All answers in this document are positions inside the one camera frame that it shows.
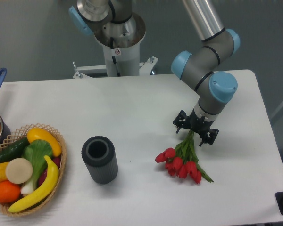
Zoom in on dark red vegetable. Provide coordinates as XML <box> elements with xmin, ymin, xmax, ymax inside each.
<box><xmin>38</xmin><ymin>156</ymin><xmax>61</xmax><ymax>187</ymax></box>

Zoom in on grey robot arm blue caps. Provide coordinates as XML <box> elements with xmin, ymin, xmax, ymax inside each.
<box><xmin>68</xmin><ymin>0</ymin><xmax>240</xmax><ymax>145</ymax></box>

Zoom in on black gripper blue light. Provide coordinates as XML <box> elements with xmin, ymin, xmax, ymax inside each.
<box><xmin>173</xmin><ymin>109</ymin><xmax>219</xmax><ymax>147</ymax></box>

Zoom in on orange fruit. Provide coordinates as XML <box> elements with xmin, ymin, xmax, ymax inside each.
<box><xmin>0</xmin><ymin>180</ymin><xmax>20</xmax><ymax>203</ymax></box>

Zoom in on red tulip bouquet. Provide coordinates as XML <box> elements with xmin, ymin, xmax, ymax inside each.
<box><xmin>155</xmin><ymin>131</ymin><xmax>213</xmax><ymax>184</ymax></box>

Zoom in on green bok choy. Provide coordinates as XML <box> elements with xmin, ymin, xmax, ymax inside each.
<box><xmin>21</xmin><ymin>139</ymin><xmax>53</xmax><ymax>196</ymax></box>

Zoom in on yellow squash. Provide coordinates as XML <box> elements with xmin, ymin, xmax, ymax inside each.
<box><xmin>26</xmin><ymin>127</ymin><xmax>62</xmax><ymax>157</ymax></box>

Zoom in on woven wicker basket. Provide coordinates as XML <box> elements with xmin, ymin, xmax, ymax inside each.
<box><xmin>0</xmin><ymin>123</ymin><xmax>67</xmax><ymax>217</ymax></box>

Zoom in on green cucumber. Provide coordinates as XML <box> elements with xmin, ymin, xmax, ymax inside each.
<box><xmin>0</xmin><ymin>137</ymin><xmax>29</xmax><ymax>163</ymax></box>

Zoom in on yellow banana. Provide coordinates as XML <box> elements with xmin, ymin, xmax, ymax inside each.
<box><xmin>8</xmin><ymin>155</ymin><xmax>59</xmax><ymax>213</ymax></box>

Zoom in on beige round disc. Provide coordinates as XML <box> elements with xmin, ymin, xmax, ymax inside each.
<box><xmin>5</xmin><ymin>158</ymin><xmax>33</xmax><ymax>184</ymax></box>

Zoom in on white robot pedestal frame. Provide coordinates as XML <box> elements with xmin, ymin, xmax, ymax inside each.
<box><xmin>72</xmin><ymin>40</ymin><xmax>158</xmax><ymax>79</ymax></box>

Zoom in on dark grey ribbed vase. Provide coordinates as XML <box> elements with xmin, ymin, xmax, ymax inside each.
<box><xmin>81</xmin><ymin>136</ymin><xmax>118</xmax><ymax>184</ymax></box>

